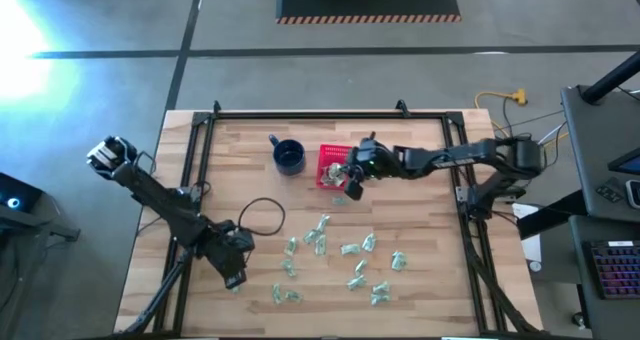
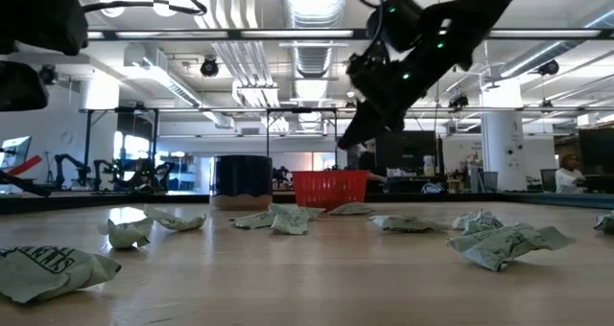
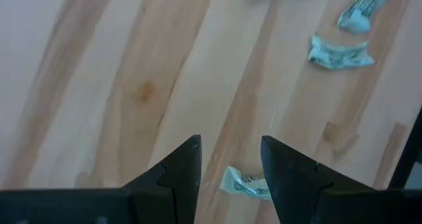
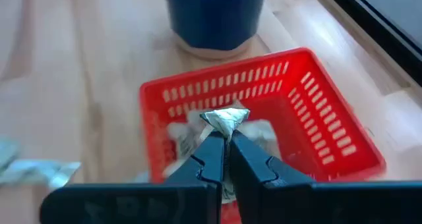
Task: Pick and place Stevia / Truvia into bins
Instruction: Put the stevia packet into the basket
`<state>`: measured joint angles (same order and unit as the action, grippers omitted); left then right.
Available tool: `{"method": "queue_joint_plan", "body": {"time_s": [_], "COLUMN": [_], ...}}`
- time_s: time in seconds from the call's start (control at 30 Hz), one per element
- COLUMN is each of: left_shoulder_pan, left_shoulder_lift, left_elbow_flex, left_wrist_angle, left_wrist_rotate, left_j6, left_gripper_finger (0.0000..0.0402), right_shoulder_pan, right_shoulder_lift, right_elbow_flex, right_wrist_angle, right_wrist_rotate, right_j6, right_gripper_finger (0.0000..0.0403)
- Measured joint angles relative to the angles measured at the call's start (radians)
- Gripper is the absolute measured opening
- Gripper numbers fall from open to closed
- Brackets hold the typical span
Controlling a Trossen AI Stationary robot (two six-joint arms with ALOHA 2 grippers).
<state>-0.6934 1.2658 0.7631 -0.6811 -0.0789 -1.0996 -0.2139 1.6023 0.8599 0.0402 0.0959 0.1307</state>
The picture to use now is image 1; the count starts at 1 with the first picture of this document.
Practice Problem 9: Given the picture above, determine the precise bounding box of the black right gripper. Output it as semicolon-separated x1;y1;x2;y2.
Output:
341;137;402;202

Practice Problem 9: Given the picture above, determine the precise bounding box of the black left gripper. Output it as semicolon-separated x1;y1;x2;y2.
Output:
197;218;256;292

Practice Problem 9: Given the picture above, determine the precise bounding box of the red plastic basket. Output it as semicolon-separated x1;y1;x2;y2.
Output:
315;143;355;191

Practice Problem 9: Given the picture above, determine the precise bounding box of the dark blue mug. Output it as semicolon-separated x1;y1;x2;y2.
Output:
268;133;307;177

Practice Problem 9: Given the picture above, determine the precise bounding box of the black hazard-striped floor mat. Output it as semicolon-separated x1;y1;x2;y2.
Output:
274;0;463;25

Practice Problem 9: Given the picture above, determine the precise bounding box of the black desk leg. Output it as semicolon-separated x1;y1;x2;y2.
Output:
516;189;589;241

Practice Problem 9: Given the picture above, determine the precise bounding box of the black device with blue light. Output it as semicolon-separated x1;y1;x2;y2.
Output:
0;172;45;216

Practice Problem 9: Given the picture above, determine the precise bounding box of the dark grey desk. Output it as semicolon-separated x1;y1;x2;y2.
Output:
568;214;640;340
559;84;640;224

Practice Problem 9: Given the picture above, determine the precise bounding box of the small black pad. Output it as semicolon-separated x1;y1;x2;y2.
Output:
594;177;625;204

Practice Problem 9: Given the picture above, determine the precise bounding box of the black pole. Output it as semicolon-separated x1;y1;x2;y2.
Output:
579;49;640;106

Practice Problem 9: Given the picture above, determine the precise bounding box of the tablet screen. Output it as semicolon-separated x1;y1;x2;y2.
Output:
607;147;640;177

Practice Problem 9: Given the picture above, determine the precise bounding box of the black phone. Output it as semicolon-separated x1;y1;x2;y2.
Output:
625;178;640;210

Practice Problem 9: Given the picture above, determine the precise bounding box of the backlit black keyboard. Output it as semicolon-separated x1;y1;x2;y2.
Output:
582;239;640;301

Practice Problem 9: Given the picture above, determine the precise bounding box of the black aluminium table frame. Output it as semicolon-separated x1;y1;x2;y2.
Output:
115;99;546;339

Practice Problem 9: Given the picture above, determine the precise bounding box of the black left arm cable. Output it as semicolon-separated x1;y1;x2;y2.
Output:
237;196;287;238

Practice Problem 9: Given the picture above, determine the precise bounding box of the yellow extension cord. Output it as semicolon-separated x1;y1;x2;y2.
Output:
473;88;529;136

